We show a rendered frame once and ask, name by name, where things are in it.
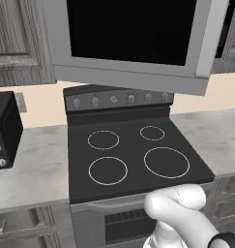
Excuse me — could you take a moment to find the grey microwave oven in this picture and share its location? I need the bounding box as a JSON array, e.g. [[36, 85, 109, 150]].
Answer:
[[41, 0, 231, 97]]

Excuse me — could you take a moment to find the microwave door with black window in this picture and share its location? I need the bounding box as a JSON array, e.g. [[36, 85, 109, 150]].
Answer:
[[41, 0, 217, 78]]

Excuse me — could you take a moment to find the grey oven door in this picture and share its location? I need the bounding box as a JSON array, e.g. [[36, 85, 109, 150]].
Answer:
[[70, 192, 162, 248]]

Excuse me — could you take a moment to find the grey cupboard door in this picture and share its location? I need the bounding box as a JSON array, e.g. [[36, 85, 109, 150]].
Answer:
[[204, 197, 235, 234]]

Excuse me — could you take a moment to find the black hob with rings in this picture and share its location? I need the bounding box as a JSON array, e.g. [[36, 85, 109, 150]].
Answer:
[[62, 83, 216, 205]]

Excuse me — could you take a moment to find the black toaster oven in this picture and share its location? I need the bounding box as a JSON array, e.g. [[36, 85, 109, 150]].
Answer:
[[0, 90, 24, 171]]

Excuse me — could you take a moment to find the grey drawer front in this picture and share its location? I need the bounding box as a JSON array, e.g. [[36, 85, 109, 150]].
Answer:
[[201, 174, 235, 202], [0, 202, 73, 241]]

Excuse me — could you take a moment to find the grey oven door handle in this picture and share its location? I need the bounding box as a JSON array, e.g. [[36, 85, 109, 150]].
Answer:
[[71, 195, 151, 212]]

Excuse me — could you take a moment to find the grey wall socket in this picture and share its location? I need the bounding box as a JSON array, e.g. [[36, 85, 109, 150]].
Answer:
[[14, 92, 28, 113]]

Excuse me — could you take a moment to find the light grey microwave door handle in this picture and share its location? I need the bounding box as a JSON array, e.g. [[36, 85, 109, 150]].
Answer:
[[194, 0, 231, 79]]

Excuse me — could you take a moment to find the grey wooden wall cupboard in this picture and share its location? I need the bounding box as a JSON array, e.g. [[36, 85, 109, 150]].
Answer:
[[211, 0, 235, 75], [0, 0, 57, 88]]

